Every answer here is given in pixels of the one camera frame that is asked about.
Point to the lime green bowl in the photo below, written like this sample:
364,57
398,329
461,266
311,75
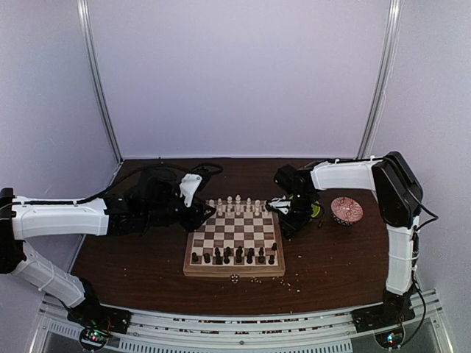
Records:
315,210

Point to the dark king chess piece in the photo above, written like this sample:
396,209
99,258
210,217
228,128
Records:
250,255

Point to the right aluminium corner post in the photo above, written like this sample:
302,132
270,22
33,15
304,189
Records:
384,72

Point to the aluminium front frame rail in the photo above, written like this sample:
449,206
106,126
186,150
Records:
321,331

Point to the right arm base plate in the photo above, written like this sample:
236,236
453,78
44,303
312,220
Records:
378,317

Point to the row of white chess pieces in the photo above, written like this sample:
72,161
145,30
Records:
237,207

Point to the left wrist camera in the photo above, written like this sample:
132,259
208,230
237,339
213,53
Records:
189,185

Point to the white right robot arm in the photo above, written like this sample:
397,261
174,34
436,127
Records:
399,196

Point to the dark knight chess piece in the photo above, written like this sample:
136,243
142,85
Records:
261,255

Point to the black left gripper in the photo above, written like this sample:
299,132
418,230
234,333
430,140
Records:
195,219

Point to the left aluminium corner post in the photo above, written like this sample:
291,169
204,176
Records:
98,88

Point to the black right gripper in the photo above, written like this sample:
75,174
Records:
293,225

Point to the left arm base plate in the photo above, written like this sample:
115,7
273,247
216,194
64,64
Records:
105,319

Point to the aluminium corner post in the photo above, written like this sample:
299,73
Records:
384,72
98,88

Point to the wooden chess board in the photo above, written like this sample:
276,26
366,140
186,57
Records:
228,234

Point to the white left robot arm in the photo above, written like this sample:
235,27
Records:
23,218

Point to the red patterned bowl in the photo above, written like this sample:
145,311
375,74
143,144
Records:
346,211

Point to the dark queen chess piece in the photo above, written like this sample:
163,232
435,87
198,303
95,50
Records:
239,255

